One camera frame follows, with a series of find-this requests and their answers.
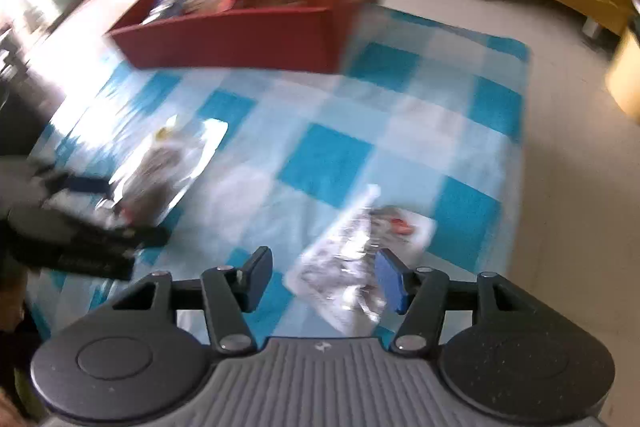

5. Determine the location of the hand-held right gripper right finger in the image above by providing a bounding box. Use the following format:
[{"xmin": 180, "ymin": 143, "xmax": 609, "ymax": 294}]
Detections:
[{"xmin": 375, "ymin": 248, "xmax": 531, "ymax": 354}]

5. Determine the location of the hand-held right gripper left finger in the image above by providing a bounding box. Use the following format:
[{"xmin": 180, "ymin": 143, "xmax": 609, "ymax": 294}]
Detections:
[{"xmin": 110, "ymin": 246, "xmax": 275, "ymax": 354}]

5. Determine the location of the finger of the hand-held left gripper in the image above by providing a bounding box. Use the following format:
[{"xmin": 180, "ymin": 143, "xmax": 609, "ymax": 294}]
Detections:
[
  {"xmin": 107, "ymin": 227, "xmax": 172, "ymax": 254},
  {"xmin": 42, "ymin": 174, "xmax": 113, "ymax": 200}
]

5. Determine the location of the clear crinkled snack packet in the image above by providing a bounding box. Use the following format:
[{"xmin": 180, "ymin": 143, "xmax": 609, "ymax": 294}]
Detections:
[{"xmin": 285, "ymin": 184, "xmax": 436, "ymax": 338}]

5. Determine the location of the red and dark snack packet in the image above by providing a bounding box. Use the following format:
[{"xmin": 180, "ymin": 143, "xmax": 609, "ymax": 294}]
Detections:
[{"xmin": 97, "ymin": 114, "xmax": 228, "ymax": 228}]

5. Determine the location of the red cardboard box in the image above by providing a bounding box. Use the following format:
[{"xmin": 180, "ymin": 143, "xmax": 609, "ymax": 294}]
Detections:
[{"xmin": 107, "ymin": 0, "xmax": 371, "ymax": 75}]

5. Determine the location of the black chair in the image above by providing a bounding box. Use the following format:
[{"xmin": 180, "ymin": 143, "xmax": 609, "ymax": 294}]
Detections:
[{"xmin": 0, "ymin": 74, "xmax": 66, "ymax": 168}]

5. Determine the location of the blue checkered cloth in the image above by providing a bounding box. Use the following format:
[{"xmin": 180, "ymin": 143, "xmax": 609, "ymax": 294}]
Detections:
[{"xmin": 25, "ymin": 4, "xmax": 531, "ymax": 343}]

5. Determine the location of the yellow trash bin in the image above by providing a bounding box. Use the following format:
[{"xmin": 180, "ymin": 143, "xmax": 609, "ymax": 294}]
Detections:
[{"xmin": 605, "ymin": 24, "xmax": 640, "ymax": 125}]

